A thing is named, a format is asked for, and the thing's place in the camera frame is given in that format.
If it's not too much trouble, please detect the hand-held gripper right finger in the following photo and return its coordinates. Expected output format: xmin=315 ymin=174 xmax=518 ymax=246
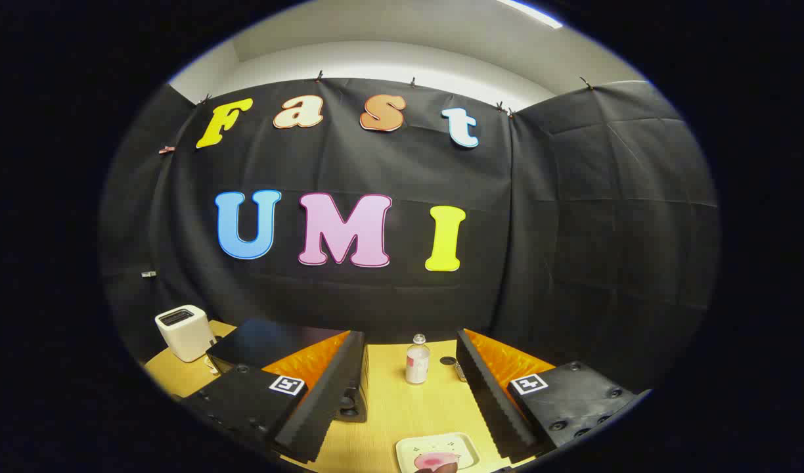
xmin=456 ymin=328 xmax=639 ymax=464

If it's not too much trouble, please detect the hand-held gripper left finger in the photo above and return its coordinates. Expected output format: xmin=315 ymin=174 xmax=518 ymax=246
xmin=182 ymin=330 xmax=369 ymax=464

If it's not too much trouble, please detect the black toaster oven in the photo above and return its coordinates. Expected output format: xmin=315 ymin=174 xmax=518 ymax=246
xmin=206 ymin=319 xmax=370 ymax=422

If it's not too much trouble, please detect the pink round food slice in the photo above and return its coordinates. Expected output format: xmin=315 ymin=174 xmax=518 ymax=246
xmin=414 ymin=451 xmax=460 ymax=473

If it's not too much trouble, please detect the cream square plate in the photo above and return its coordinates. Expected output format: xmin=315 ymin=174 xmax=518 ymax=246
xmin=395 ymin=432 xmax=481 ymax=473

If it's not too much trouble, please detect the white bread toaster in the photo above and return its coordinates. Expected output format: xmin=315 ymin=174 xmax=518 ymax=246
xmin=155 ymin=304 xmax=217 ymax=363

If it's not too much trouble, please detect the clear plastic bottle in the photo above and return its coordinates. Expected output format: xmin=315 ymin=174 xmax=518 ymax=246
xmin=405 ymin=334 xmax=431 ymax=385

